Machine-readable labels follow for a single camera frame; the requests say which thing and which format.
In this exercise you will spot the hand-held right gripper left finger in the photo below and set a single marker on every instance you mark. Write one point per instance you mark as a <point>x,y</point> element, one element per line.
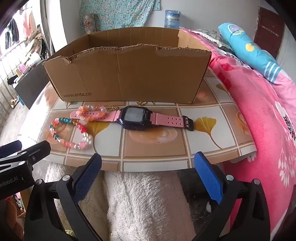
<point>86,177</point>

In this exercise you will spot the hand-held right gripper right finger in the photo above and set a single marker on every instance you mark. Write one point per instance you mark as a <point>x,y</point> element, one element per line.
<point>208,178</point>

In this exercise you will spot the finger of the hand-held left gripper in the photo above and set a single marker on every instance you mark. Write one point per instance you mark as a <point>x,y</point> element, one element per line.
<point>10,148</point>
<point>37,150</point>

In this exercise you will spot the gold butterfly charm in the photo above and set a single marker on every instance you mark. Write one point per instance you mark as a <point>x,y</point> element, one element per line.
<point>140,103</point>

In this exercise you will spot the brown cardboard box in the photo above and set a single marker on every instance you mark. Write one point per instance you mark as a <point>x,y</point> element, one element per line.
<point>129,76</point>

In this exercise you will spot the pair of sandals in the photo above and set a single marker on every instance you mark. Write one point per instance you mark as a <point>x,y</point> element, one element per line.
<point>13,103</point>

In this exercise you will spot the tile patterned table cover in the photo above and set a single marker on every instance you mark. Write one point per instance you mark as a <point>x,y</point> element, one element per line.
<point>161,143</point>

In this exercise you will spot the white fleece blanket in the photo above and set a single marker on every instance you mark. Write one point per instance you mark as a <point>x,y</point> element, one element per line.
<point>138,208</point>

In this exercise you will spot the black board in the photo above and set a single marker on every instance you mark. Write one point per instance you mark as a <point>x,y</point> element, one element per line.
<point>32,83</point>

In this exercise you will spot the pink floral blanket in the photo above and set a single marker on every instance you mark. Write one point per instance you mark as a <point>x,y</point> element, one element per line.
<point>261,120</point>

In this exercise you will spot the row of hanging clothes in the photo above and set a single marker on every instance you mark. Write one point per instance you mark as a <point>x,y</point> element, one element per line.
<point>13,27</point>

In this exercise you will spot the blue cartoon pillow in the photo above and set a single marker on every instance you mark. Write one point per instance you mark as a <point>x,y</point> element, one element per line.
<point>252,51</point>

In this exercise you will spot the grey patterned pillow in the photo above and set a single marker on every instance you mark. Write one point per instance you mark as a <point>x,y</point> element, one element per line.
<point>89,24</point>

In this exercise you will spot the lace trimmed grey pillow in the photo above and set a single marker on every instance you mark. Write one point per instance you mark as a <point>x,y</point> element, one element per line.
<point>215,39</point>

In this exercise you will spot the dark red door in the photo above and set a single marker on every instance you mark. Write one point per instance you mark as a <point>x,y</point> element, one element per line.
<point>268,30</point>

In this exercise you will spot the teal floral hanging cloth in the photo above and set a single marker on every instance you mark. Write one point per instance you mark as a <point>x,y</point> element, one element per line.
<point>120,14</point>

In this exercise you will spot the blue water jug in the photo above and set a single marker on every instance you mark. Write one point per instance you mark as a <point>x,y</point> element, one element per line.
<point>172,19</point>

